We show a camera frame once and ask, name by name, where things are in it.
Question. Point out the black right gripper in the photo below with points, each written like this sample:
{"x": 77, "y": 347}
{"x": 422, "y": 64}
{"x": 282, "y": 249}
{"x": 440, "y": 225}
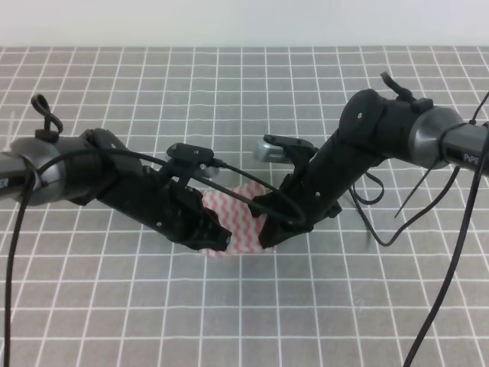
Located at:
{"x": 315, "y": 189}

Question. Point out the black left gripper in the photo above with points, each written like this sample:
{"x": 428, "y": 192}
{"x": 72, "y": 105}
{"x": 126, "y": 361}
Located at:
{"x": 163, "y": 205}

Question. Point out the pink wavy striped towel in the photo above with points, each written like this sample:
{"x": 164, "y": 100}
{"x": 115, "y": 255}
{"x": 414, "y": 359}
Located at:
{"x": 236, "y": 217}

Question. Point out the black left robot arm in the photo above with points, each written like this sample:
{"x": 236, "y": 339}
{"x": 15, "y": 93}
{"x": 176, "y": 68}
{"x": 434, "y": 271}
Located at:
{"x": 97, "y": 166}

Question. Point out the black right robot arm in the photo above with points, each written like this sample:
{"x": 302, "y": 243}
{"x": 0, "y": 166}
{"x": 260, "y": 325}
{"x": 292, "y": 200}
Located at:
{"x": 371, "y": 130}

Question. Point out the grey grid tablecloth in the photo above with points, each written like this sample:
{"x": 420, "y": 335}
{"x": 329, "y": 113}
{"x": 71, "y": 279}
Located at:
{"x": 93, "y": 288}

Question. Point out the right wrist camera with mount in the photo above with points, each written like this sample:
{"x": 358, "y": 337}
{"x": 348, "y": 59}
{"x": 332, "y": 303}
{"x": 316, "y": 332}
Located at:
{"x": 285, "y": 150}

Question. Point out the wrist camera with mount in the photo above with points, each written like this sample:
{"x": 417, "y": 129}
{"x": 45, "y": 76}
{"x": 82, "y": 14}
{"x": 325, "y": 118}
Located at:
{"x": 285, "y": 150}
{"x": 188, "y": 161}

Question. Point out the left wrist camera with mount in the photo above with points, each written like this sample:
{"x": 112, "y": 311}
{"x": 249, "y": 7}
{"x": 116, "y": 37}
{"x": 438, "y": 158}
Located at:
{"x": 188, "y": 161}

